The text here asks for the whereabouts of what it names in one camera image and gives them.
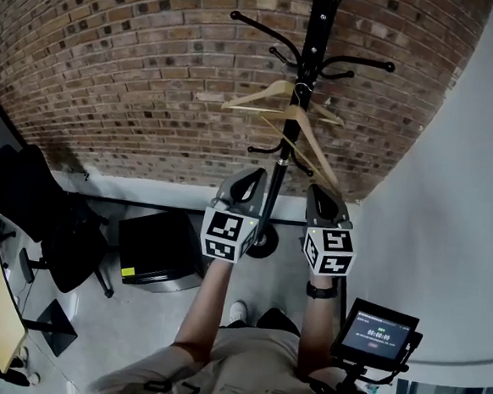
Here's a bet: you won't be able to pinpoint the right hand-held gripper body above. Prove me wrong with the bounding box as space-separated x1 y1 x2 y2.
297 183 362 280

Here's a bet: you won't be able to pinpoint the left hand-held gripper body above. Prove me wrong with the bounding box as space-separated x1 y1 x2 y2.
198 175 270 265

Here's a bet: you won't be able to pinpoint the wooden hanger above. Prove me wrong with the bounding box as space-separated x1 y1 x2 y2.
219 75 349 127
254 80 351 191

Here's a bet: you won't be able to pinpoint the black coat rack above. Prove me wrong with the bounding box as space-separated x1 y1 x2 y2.
210 0 402 269

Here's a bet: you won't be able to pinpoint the person's left forearm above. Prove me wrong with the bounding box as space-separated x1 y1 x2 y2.
173 254 235 365

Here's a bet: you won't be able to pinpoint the person's right forearm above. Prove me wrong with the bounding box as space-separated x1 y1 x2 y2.
296 272 340 380

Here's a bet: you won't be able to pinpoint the black wristwatch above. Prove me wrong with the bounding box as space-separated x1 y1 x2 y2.
305 280 336 302

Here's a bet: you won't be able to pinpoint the black computer tower case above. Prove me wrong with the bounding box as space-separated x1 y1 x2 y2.
113 206 210 297

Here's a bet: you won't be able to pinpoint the person's white shoe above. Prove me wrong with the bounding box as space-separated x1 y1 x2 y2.
228 299 250 327

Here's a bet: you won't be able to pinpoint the person's black trousers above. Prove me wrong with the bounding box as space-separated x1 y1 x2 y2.
219 303 303 336

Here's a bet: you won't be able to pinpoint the small black monitor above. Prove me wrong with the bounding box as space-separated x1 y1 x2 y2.
328 295 427 375

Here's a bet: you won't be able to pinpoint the person's white shirt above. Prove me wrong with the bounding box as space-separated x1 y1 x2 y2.
86 314 414 394

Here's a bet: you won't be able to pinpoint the black monitor mount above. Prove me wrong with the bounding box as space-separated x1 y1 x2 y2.
298 352 411 394

